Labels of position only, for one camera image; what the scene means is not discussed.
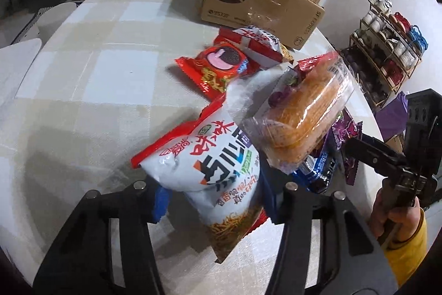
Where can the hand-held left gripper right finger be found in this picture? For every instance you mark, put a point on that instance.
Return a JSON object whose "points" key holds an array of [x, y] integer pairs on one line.
{"points": [[276, 208]]}

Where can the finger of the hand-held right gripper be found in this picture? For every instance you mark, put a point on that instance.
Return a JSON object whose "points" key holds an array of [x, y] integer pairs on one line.
{"points": [[373, 151]]}

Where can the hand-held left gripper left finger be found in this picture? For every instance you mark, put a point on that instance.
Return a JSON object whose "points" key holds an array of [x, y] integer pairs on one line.
{"points": [[159, 203]]}

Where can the blue cookie packet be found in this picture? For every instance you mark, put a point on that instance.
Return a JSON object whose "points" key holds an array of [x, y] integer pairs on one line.
{"points": [[317, 177]]}

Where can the white red noodle snack bag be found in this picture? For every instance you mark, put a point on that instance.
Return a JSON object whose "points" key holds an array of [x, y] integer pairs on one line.
{"points": [[207, 170]]}

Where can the clear bread packet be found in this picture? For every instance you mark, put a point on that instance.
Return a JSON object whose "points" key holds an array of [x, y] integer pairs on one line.
{"points": [[304, 115]]}

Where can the red cookie packet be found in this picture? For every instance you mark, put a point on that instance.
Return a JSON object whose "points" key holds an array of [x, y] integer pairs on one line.
{"points": [[221, 60]]}

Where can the large cardboard box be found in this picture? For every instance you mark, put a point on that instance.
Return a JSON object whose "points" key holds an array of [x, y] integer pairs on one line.
{"points": [[262, 4]]}

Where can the person's right hand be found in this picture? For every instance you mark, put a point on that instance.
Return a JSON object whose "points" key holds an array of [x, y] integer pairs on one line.
{"points": [[404, 219]]}

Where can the purple snack packet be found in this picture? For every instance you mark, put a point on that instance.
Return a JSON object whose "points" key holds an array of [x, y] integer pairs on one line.
{"points": [[345, 132]]}

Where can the purple bag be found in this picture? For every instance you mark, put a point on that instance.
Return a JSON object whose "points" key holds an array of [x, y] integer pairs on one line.
{"points": [[392, 118]]}

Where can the rows of assorted shoes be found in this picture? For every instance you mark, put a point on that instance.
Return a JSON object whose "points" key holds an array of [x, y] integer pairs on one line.
{"points": [[397, 39]]}

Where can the wooden shoe rack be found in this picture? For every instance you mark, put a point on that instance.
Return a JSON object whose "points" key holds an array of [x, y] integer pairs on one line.
{"points": [[355, 39]]}

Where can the white red striped snack packet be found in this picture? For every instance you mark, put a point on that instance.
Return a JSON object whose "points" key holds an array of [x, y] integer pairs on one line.
{"points": [[259, 42]]}

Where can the white chair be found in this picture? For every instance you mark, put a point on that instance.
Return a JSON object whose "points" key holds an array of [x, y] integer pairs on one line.
{"points": [[17, 70], [48, 22]]}

